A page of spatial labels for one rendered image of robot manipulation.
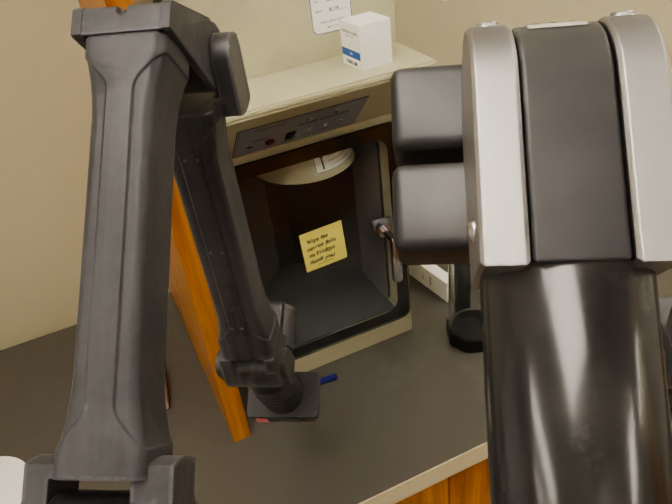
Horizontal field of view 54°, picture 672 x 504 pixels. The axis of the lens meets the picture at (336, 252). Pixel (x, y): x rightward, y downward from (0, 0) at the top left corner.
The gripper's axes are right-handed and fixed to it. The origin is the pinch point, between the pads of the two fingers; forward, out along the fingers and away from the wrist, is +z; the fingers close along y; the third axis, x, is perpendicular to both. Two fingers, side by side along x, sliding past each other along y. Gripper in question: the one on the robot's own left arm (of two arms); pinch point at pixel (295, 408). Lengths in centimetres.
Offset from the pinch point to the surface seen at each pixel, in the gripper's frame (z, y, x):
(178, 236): -25.7, 12.0, -17.1
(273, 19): -36, -1, -44
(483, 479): 24.4, -29.6, 6.9
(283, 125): -30.5, -2.4, -30.8
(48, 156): -3, 51, -48
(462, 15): 14, -30, -93
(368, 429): 11.8, -10.2, 0.8
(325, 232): -6.0, -4.4, -27.5
